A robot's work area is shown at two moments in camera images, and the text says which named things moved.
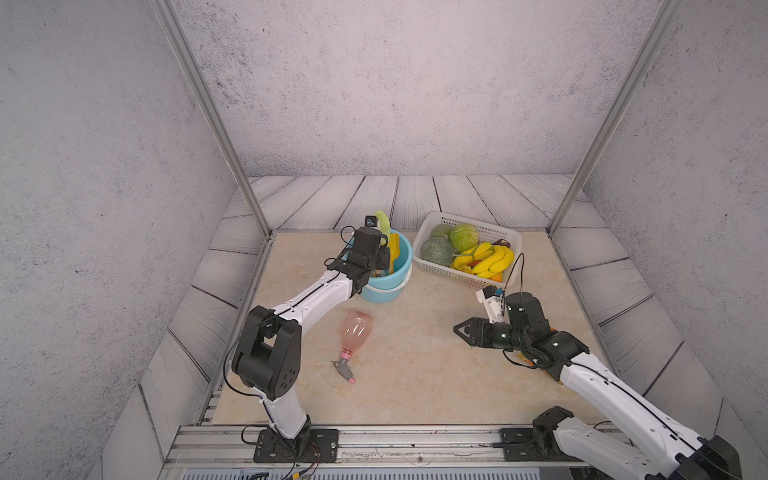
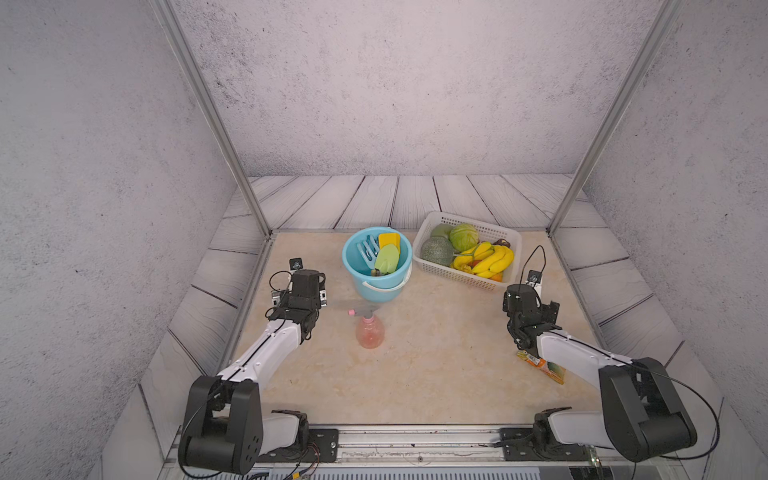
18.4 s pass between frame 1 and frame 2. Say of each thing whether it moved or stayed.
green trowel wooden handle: moved
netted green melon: stayed
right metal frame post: stayed
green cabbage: stayed
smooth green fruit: stayed
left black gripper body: moved
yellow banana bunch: stayed
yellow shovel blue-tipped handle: stayed
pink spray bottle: moved
